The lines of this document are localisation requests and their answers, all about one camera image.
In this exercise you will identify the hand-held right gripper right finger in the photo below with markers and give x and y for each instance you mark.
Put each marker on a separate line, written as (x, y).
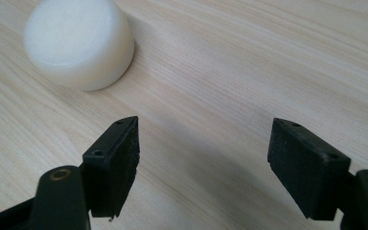
(306, 172)

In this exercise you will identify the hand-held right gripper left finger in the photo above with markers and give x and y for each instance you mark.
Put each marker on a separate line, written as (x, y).
(111, 172)

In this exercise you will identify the white round cup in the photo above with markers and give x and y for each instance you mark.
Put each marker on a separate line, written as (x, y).
(76, 44)

